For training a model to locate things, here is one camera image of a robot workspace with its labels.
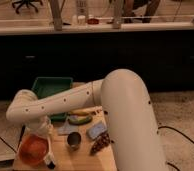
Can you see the small red dish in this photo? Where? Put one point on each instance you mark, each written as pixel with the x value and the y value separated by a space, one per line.
pixel 93 21

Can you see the black office chair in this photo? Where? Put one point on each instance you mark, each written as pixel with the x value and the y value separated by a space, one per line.
pixel 18 4

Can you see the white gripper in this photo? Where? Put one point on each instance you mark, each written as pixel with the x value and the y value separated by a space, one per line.
pixel 43 128

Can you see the yellow banana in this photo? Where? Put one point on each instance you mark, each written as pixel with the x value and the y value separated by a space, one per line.
pixel 79 113

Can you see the metal measuring cup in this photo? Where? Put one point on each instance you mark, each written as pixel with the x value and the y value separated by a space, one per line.
pixel 74 140

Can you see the red plastic bowl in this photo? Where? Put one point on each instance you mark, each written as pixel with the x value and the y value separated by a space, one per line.
pixel 32 150

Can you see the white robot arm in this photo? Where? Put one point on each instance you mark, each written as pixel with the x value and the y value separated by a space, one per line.
pixel 129 116

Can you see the green plastic tray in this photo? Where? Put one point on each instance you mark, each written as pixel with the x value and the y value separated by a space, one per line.
pixel 47 86

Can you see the green cucumber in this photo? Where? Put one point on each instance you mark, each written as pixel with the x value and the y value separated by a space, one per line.
pixel 75 121

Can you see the brown pine cone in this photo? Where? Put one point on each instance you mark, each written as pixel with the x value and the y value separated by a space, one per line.
pixel 101 142

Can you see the grey cloth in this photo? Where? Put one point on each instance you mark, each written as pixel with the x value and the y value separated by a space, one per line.
pixel 67 128

